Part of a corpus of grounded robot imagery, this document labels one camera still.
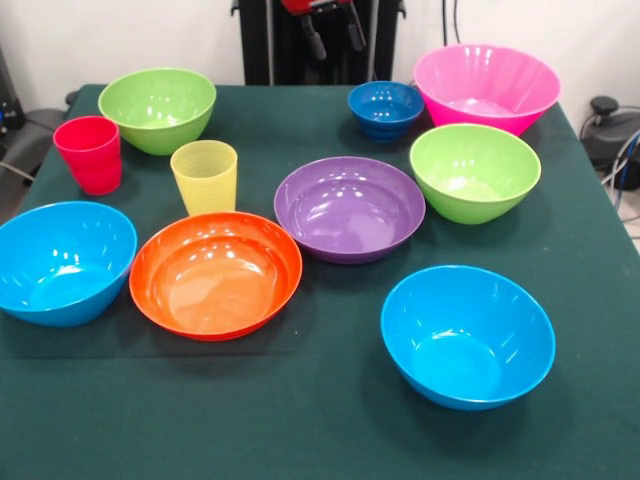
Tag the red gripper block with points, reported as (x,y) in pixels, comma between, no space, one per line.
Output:
(315,5)

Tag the purple plastic bowl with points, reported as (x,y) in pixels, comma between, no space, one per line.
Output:
(350,210)

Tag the light blue plastic bowl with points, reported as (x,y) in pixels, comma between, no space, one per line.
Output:
(65,262)
(467,340)

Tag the small dark blue bowl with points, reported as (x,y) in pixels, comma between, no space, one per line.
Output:
(385,110)

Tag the large magenta plastic bowl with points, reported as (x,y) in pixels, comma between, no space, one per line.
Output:
(487,85)

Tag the yellow plastic cup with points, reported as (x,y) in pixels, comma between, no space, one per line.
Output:
(204,175)

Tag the green plastic bowl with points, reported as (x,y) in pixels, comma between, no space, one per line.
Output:
(475,172)
(157,110)

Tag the red plastic cup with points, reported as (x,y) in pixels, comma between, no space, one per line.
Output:
(90,155)

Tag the orange plastic bowl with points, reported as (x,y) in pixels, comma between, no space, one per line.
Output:
(215,280)

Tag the black equipment case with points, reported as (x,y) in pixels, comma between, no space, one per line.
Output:
(10,100)

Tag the dark green tablecloth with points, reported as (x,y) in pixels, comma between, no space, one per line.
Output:
(250,415)

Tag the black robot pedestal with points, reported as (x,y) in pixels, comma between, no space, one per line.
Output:
(385,45)

